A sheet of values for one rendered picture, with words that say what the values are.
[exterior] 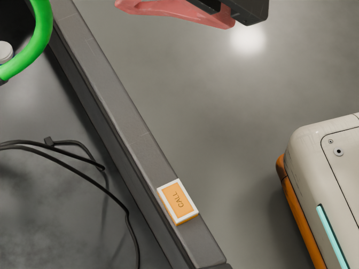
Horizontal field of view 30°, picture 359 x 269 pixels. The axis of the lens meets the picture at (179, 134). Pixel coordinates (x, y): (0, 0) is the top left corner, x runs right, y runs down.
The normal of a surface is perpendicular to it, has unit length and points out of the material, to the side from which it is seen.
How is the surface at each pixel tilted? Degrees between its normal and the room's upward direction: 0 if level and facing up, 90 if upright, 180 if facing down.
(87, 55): 0
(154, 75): 0
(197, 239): 0
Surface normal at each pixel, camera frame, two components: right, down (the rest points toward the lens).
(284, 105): 0.04, -0.50
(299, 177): -0.96, 0.23
